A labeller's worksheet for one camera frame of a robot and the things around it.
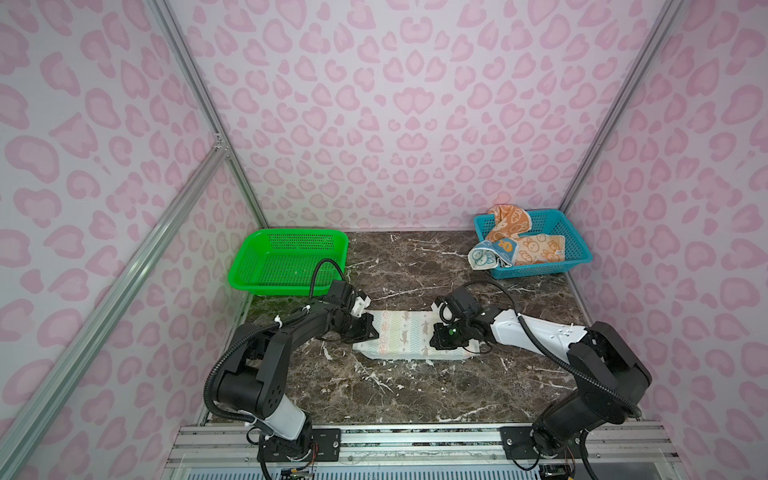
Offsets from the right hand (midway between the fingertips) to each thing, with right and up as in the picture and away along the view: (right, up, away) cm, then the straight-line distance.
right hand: (430, 342), depth 85 cm
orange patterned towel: (+32, +37, +25) cm, 55 cm away
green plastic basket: (-52, +22, +25) cm, 62 cm away
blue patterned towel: (+20, +25, +13) cm, 35 cm away
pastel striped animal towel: (-7, +1, +5) cm, 8 cm away
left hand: (-14, +2, +3) cm, 15 cm away
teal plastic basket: (+50, +37, +29) cm, 68 cm away
